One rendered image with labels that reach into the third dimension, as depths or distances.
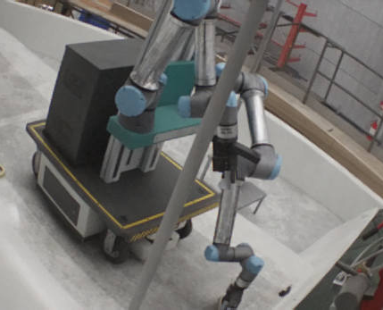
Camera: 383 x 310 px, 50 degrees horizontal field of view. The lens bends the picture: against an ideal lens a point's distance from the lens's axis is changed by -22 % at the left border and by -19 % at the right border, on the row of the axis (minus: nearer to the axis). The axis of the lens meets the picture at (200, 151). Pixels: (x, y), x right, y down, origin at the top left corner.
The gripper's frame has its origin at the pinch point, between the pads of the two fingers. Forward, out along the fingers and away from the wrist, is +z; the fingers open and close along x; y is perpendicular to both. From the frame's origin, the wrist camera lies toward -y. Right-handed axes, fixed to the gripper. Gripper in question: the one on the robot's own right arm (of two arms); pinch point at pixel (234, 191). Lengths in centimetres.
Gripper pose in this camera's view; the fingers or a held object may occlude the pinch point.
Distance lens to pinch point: 177.0
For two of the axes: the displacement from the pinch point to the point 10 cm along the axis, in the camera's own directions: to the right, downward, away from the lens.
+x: -1.2, 3.8, -9.2
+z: 0.6, 9.3, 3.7
